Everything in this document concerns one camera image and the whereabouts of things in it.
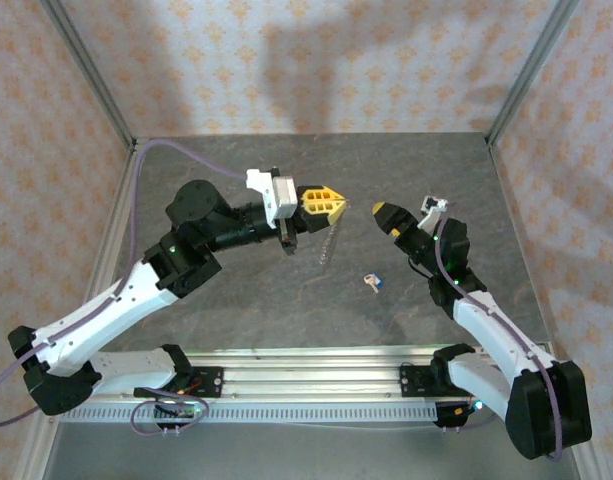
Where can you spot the aluminium side rail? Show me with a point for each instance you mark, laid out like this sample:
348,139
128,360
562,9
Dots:
516,225
121,205

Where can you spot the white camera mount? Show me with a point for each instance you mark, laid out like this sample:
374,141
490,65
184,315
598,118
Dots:
260,182
431,216

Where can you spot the blue-capped silver key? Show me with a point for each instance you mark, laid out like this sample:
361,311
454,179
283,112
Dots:
380,283

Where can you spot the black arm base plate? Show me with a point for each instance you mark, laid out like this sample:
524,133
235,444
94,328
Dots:
211,382
411,382

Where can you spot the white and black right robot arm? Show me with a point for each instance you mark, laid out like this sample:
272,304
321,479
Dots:
496,330

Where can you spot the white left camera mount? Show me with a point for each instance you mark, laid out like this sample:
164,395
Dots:
260,182

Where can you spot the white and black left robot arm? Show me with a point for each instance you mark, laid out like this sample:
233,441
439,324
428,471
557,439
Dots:
111,310

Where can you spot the black controller box with LED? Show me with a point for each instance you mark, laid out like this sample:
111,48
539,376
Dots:
181,412
451,415

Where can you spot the wide aluminium mounting rail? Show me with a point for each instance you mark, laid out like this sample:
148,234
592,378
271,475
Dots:
311,380

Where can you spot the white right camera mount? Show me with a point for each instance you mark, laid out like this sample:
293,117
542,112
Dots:
431,216

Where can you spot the aluminium frame leg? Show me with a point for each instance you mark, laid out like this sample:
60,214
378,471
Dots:
595,470

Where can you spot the aluminium corner post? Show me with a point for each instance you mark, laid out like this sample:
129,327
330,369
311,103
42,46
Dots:
530,75
93,75

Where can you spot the narrow aluminium crossbar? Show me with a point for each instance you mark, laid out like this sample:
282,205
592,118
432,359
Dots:
311,352

